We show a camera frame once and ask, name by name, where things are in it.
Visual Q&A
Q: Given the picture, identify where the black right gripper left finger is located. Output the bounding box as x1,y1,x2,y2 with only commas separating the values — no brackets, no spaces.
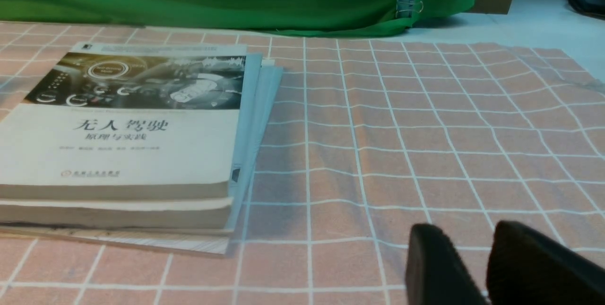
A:
406,223,488,305

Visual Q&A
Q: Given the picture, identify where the metal binder clip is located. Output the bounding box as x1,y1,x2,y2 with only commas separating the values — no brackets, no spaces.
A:
395,0,424,19

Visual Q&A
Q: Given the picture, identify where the top white book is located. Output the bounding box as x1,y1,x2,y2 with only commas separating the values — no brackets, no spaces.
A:
0,43,249,200

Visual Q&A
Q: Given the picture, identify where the bottom thin booklet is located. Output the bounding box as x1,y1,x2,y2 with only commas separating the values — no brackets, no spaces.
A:
1,59,283,254

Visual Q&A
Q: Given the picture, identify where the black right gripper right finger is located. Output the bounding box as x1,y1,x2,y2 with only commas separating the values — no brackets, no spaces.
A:
486,220,605,305

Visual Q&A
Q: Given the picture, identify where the pink checkered tablecloth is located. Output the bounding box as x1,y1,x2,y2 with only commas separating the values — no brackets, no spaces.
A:
1,23,604,305

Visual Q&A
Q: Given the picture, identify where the white book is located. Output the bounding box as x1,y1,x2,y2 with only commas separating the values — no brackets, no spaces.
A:
0,52,264,230
0,43,249,200

